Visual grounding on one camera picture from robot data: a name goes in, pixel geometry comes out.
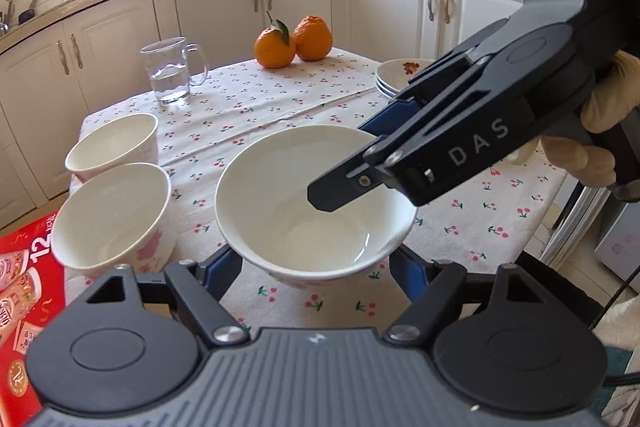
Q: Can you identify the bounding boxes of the large white fruit-print plate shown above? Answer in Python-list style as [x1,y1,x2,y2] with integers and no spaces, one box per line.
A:
[375,58,433,98]

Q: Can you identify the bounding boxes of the white floral bowl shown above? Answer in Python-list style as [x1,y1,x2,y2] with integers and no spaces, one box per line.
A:
[215,124,416,286]
[65,113,158,182]
[51,162,177,280]

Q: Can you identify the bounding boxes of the white kitchen cabinets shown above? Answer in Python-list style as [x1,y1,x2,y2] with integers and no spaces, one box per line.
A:
[1,0,521,223]

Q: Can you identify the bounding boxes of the right gloved hand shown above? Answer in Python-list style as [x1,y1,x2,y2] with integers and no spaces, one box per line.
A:
[506,51,639,187]

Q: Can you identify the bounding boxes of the cherry print tablecloth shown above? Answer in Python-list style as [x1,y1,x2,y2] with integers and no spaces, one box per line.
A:
[81,50,565,331]

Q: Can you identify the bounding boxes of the orange without leaf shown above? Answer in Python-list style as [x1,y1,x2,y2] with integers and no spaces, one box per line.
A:
[292,16,333,62]

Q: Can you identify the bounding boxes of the orange with leaf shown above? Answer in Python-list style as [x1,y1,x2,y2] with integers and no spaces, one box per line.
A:
[254,13,296,69]

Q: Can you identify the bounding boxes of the red drink carton box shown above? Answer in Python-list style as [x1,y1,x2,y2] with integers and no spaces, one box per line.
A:
[0,212,65,426]

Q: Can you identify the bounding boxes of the glass mug with water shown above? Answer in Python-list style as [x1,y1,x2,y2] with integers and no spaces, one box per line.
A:
[140,36,209,105]

